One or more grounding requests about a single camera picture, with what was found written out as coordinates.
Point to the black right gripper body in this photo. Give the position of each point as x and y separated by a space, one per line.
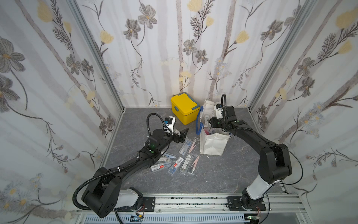
214 122

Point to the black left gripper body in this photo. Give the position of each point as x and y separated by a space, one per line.
167 140

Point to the pink plastic case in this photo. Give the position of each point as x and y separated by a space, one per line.
207 132

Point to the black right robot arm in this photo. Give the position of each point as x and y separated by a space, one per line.
274 163

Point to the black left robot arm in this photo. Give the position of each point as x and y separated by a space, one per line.
101 193

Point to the clear case pink compass upper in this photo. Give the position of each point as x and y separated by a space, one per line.
193 145

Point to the clear case pink compass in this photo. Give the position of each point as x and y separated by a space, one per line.
194 165
193 145

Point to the clear case blue insert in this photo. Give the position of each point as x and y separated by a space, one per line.
186 146

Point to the clear case red mark label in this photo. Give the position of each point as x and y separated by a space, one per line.
159 166

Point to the yellow lidded storage box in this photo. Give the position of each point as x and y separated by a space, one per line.
185 108

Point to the clear case white barcode label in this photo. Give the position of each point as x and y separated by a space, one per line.
186 163

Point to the clear case red blue label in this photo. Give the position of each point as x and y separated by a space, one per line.
175 166

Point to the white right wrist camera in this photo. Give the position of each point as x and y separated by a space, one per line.
218 111

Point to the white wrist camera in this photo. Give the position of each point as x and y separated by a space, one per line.
169 123
218 111

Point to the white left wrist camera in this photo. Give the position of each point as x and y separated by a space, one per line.
169 123

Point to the white canvas bag blue handles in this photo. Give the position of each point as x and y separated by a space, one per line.
215 143

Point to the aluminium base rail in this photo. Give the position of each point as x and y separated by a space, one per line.
277 208

